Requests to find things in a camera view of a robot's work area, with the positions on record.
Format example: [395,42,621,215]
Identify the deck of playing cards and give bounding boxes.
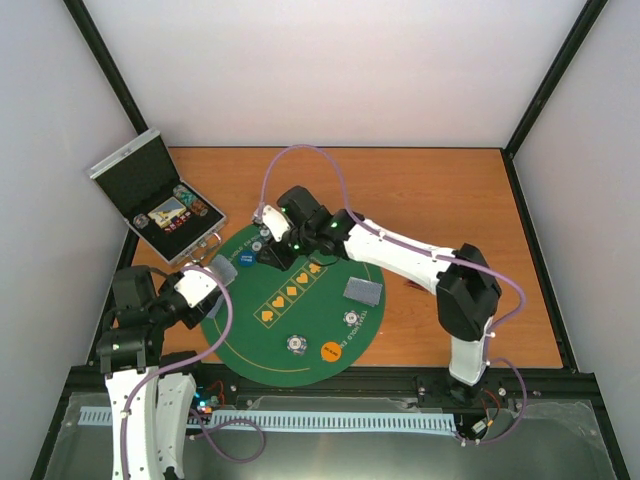
[206,255,238,319]

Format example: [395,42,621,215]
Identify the blue small blind button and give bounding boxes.
[237,250,256,267]

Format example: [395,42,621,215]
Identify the dealt blue-backed playing card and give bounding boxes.
[343,277,383,306]

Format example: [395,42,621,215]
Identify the white blue chip stack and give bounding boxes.
[343,311,361,327]
[286,334,308,355]

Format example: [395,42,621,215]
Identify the orange big blind button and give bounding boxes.
[320,341,342,363]

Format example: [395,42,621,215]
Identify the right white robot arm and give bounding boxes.
[253,186,502,386]

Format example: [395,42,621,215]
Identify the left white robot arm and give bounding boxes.
[96,265,222,479]

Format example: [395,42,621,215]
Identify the red dice row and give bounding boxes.
[162,211,193,234]

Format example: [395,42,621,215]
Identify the lone chip in case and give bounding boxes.
[132,214,150,230]

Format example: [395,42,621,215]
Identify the boxed card deck in case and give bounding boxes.
[148,197,187,228]

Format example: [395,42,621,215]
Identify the round green poker mat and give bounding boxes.
[201,225,385,387]

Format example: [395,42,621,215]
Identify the poker chips in case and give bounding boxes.
[173,184,209,217]

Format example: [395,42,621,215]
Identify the black triangular card piece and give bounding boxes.
[404,280,427,292]

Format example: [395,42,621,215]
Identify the aluminium poker case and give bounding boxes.
[87,128,227,265]

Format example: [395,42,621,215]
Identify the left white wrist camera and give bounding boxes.
[174,265,220,308]

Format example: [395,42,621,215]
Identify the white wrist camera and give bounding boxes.
[174,265,220,308]
[253,204,291,242]

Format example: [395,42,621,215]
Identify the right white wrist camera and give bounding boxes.
[253,204,291,242]

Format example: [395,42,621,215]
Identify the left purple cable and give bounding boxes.
[119,264,266,480]

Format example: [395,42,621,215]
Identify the light blue slotted cable duct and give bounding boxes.
[79,406,457,434]

